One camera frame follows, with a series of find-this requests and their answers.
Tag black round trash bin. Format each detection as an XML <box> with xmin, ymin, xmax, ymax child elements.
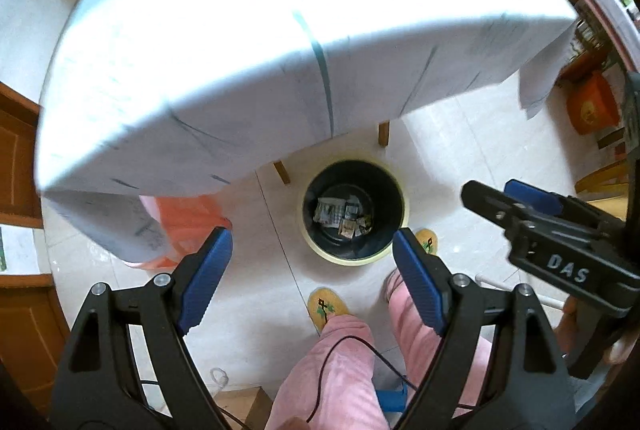
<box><xmin>298</xmin><ymin>159</ymin><xmax>409</xmax><ymax>266</ymax></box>

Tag orange red gift box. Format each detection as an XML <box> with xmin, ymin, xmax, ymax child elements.
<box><xmin>566</xmin><ymin>72</ymin><xmax>620</xmax><ymax>135</ymax></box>

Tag yellow slipper right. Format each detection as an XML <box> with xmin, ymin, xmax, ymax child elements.
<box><xmin>414</xmin><ymin>228</ymin><xmax>438</xmax><ymax>254</ymax></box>

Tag yellow slipper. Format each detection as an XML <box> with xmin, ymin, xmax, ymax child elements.
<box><xmin>414</xmin><ymin>228</ymin><xmax>438</xmax><ymax>254</ymax></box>
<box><xmin>307</xmin><ymin>287</ymin><xmax>354</xmax><ymax>336</ymax></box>

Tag wooden table legs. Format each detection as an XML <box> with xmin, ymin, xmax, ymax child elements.
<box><xmin>272</xmin><ymin>121</ymin><xmax>390</xmax><ymax>185</ymax></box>

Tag orange plastic bag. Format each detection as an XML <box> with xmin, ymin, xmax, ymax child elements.
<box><xmin>127</xmin><ymin>195</ymin><xmax>232</xmax><ymax>271</ymax></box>

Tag pink pajama legs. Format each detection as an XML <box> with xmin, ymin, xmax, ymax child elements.
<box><xmin>264</xmin><ymin>270</ymin><xmax>497</xmax><ymax>430</ymax></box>

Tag yellow slipper left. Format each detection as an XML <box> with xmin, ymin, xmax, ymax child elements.
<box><xmin>307</xmin><ymin>287</ymin><xmax>354</xmax><ymax>336</ymax></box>

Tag white patterned tablecloth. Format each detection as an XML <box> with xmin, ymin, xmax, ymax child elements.
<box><xmin>35</xmin><ymin>0</ymin><xmax>577</xmax><ymax>263</ymax></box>

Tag black cable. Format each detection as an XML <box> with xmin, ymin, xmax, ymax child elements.
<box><xmin>304</xmin><ymin>334</ymin><xmax>476</xmax><ymax>425</ymax></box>

